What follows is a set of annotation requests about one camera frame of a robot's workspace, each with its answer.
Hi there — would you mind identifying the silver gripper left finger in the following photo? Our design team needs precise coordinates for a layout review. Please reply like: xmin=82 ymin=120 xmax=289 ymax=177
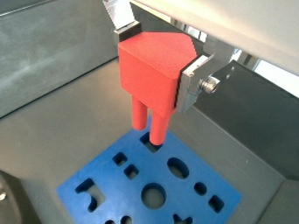
xmin=102 ymin=0 xmax=141 ymax=42

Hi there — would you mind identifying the blue board with shaped holes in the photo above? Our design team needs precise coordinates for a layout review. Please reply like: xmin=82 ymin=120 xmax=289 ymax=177
xmin=56 ymin=129 xmax=241 ymax=224

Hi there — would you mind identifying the red three-prong plug block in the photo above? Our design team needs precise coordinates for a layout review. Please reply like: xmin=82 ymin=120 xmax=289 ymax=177
xmin=117 ymin=31 xmax=196 ymax=145

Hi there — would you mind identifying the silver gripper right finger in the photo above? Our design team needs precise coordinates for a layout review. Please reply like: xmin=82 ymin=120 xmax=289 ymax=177
xmin=173 ymin=34 xmax=239 ymax=115

